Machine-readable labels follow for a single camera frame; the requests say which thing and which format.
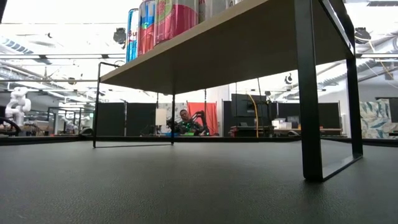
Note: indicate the pink white sparkling water can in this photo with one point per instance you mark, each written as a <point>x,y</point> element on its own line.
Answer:
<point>214,7</point>
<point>175,25</point>

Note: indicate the red Fanta soda can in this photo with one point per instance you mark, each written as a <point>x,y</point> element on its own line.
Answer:
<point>146,31</point>

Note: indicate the Red Bull energy drink can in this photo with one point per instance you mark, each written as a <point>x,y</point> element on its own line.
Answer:
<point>131,37</point>

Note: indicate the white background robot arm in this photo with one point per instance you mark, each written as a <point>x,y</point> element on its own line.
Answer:
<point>18,102</point>
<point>69,124</point>

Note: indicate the black background robot arm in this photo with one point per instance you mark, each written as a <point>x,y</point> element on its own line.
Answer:
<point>200,119</point>

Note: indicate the wooden shelf black metal legs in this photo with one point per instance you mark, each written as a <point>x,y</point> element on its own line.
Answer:
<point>248,46</point>

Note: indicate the red fabric panel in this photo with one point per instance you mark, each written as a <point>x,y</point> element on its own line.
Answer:
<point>211,115</point>

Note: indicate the person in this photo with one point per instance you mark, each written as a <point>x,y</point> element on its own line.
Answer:
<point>185,116</point>

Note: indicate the leaf print fabric panel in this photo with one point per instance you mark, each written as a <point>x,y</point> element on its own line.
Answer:
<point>373,119</point>
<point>174,109</point>

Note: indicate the white board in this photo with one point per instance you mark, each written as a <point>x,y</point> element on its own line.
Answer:
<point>161,116</point>

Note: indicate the black equipment cabinet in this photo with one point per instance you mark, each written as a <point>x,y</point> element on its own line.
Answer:
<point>248,105</point>

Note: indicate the dark partition panel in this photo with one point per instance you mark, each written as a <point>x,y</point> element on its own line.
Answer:
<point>140,118</point>
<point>110,119</point>

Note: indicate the white box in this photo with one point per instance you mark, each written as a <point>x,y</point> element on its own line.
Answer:
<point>281,125</point>

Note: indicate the black screen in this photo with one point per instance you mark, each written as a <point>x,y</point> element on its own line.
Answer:
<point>287,110</point>
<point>330,115</point>

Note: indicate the black ceiling-mounted device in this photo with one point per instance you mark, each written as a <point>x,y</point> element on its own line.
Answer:
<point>119,35</point>
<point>288,79</point>
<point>362,35</point>

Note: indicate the black curved hoop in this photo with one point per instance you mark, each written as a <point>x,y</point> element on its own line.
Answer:
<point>15,124</point>

